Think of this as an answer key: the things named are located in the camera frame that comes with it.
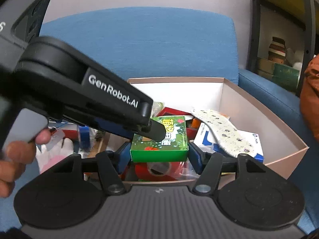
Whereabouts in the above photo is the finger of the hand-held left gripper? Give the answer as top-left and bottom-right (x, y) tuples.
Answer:
(48, 106), (151, 140)

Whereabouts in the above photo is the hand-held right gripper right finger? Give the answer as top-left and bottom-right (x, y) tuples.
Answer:
(188, 142), (267, 195)

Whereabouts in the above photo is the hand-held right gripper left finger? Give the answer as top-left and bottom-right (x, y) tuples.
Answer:
(53, 142), (132, 197)

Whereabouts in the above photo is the red tape roll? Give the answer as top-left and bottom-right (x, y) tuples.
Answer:
(135, 162), (186, 182)

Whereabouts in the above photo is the green printed box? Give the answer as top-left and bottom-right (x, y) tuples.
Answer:
(130, 116), (189, 163)

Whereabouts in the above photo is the grey white shoe insole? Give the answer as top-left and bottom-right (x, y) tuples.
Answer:
(191, 108), (251, 158)

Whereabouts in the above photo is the red gift box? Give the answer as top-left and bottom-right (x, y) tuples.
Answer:
(159, 107), (199, 137)

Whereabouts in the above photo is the brown cardboard shoe box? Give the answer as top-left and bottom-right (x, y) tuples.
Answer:
(88, 77), (309, 187)

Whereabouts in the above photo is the person's left hand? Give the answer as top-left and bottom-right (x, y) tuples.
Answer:
(0, 127), (52, 198)

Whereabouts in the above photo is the blue tape roll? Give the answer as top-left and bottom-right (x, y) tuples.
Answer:
(78, 126), (90, 150)

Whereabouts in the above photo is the white blue medicine box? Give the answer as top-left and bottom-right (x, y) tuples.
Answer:
(193, 122), (265, 163)

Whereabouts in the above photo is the pink white sock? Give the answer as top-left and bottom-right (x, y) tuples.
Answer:
(36, 137), (75, 173)

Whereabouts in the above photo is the blue fabric sofa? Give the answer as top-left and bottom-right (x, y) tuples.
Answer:
(0, 6), (319, 239)

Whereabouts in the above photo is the dark green box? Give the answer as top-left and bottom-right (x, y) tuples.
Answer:
(273, 63), (299, 91)

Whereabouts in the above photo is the orange brown cloth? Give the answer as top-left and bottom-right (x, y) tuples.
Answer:
(300, 55), (319, 142)

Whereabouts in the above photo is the striped ceramic vase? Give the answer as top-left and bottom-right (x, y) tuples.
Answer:
(268, 37), (287, 65)

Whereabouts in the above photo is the metal storage shelf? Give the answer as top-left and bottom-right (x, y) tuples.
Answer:
(247, 0), (319, 96)

